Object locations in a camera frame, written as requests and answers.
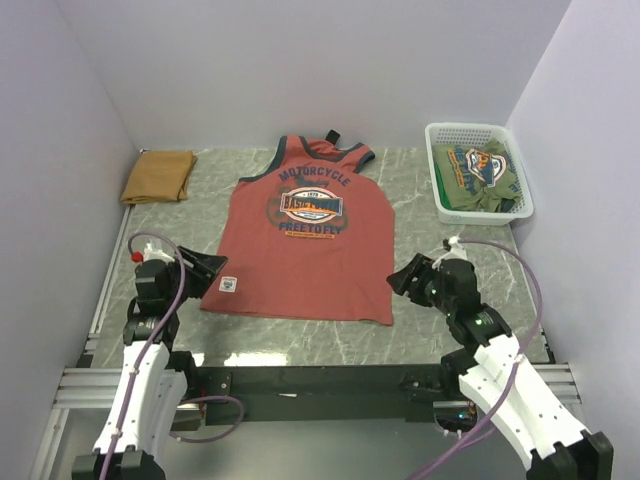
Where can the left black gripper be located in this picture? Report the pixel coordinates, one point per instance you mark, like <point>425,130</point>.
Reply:
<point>203,271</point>

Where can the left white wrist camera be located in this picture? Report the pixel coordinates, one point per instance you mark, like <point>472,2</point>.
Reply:
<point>150,252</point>

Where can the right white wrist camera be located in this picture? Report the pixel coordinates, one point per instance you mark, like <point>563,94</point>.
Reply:
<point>455,247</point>

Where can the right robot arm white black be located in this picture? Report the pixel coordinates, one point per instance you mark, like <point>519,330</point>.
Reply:
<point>491,371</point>

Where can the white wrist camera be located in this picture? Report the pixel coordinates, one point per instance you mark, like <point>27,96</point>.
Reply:
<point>150,252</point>
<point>455,247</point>

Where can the white plastic laundry basket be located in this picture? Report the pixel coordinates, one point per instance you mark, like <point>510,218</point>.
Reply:
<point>477,135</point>

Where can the red tank top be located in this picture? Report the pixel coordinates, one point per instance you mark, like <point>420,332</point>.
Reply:
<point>309,238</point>

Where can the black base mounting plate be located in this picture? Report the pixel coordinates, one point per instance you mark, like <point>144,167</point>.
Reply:
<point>415,393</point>

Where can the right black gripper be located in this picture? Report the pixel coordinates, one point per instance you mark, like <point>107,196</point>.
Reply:
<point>421,268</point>

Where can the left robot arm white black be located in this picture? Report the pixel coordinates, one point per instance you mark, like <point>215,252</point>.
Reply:
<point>154,378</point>

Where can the green garment in basket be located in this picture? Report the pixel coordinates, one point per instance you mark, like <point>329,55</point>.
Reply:
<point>476,179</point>

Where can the tan ribbed tank top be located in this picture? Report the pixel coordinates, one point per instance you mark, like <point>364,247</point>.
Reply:
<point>159,176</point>

